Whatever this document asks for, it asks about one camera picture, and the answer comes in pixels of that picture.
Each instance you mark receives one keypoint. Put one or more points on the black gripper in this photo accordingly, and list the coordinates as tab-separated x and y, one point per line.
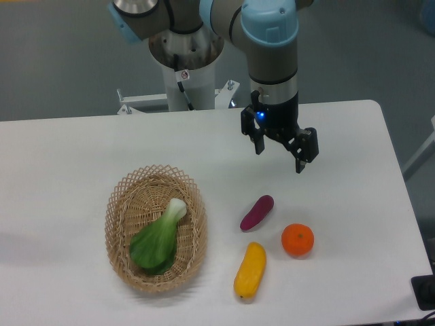
280	121

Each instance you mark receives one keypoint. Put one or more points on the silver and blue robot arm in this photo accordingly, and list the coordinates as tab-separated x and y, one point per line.
265	31

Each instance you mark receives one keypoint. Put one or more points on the woven wicker basket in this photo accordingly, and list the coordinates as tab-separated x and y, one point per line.
139	199

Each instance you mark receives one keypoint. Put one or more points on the purple sweet potato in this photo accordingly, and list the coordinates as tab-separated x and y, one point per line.
259	211

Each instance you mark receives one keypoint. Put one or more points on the orange tangerine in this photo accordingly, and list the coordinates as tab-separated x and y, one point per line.
297	239

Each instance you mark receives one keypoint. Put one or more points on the yellow mango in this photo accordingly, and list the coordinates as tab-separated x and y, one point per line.
251	271

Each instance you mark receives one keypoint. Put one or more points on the green bok choy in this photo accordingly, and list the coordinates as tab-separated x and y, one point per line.
154	247

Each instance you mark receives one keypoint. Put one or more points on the black device at table edge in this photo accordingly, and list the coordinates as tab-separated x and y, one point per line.
423	287

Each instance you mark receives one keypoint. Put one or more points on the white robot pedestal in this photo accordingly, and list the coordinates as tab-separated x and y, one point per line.
190	81

